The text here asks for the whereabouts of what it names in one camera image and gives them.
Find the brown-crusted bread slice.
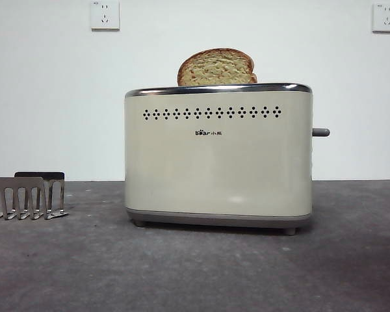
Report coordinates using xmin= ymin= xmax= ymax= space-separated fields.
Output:
xmin=177 ymin=48 xmax=258 ymax=87

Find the cream two-slot toaster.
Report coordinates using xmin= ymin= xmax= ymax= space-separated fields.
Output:
xmin=123 ymin=83 xmax=313 ymax=236

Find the silver metal toast rack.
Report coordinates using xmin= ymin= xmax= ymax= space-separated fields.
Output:
xmin=0 ymin=171 xmax=69 ymax=221

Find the white wall socket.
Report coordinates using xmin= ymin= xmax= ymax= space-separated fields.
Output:
xmin=372 ymin=3 xmax=390 ymax=33
xmin=91 ymin=0 xmax=120 ymax=32

